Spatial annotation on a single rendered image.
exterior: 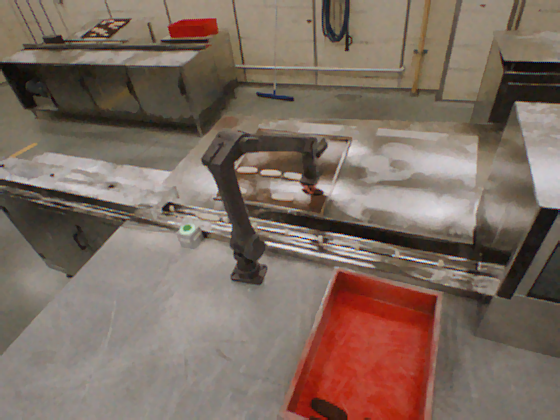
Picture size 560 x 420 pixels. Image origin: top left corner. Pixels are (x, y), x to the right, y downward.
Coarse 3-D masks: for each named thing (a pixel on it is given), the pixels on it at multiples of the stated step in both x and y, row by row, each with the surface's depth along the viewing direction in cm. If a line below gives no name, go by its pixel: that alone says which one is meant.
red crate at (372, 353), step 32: (352, 320) 106; (384, 320) 105; (416, 320) 104; (320, 352) 99; (352, 352) 98; (384, 352) 97; (416, 352) 96; (320, 384) 92; (352, 384) 91; (384, 384) 90; (416, 384) 90; (320, 416) 86; (352, 416) 85; (384, 416) 85; (416, 416) 84
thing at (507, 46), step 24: (504, 48) 232; (528, 48) 227; (552, 48) 223; (504, 72) 213; (528, 72) 209; (552, 72) 206; (480, 96) 296; (504, 96) 221; (528, 96) 216; (552, 96) 211; (480, 120) 270; (504, 120) 229
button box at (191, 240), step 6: (180, 228) 137; (198, 228) 136; (180, 234) 134; (186, 234) 133; (192, 234) 133; (198, 234) 137; (204, 234) 140; (180, 240) 136; (186, 240) 135; (192, 240) 134; (198, 240) 138; (186, 246) 138; (192, 246) 136
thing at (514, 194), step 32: (512, 128) 99; (544, 128) 89; (512, 160) 93; (544, 160) 79; (512, 192) 87; (544, 192) 70; (480, 224) 118; (512, 224) 82; (544, 224) 111; (512, 256) 78; (544, 256) 74; (480, 288) 101; (512, 288) 94; (480, 320) 95; (512, 320) 89; (544, 320) 85; (544, 352) 92
